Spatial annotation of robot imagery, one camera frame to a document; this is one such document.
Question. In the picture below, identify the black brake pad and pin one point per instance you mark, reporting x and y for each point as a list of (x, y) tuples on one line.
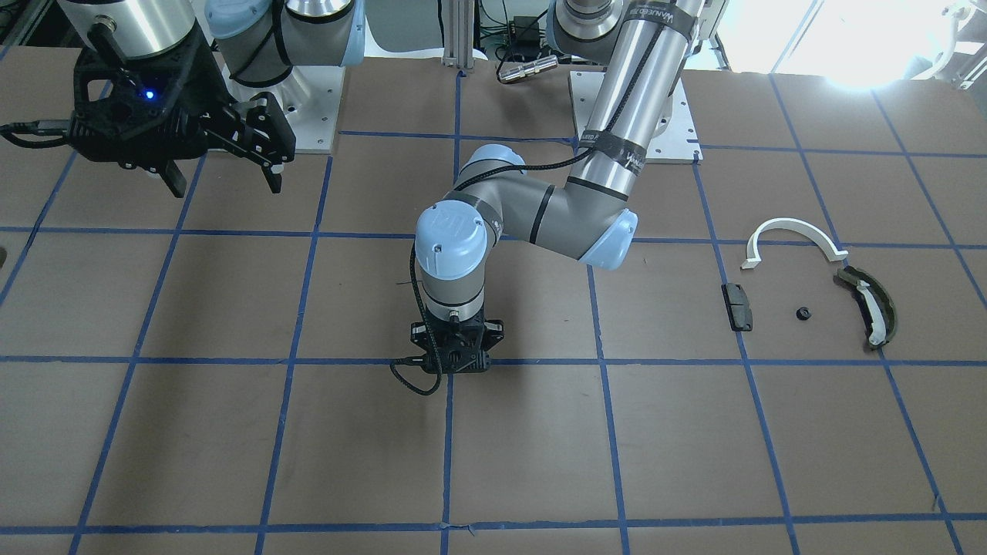
[(738, 307)]

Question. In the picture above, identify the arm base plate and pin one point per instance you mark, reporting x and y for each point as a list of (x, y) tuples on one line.
[(674, 140), (311, 98)]

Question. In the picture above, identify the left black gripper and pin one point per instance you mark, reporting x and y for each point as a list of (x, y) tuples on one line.
[(493, 334)]

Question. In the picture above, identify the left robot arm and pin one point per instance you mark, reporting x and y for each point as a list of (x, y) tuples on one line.
[(643, 45)]

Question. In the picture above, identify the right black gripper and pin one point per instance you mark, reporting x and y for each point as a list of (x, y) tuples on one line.
[(202, 86)]

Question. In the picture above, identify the green curved brake shoe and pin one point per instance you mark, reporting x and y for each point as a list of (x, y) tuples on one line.
[(876, 305)]

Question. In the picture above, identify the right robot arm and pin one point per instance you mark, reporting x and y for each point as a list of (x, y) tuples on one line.
[(259, 41)]

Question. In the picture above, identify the aluminium frame post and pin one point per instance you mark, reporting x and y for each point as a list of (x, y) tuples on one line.
[(458, 29)]

